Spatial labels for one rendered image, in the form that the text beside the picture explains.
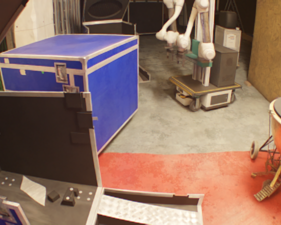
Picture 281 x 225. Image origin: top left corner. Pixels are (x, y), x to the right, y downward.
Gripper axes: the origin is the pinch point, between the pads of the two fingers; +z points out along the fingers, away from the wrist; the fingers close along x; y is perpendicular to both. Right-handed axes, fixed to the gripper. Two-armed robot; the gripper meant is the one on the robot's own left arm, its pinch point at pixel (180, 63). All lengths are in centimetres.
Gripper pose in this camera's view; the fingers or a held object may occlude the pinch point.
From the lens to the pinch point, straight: 302.4
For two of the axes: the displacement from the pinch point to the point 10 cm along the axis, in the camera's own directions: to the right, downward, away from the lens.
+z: 0.0, 8.8, 4.7
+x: 3.7, 4.4, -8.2
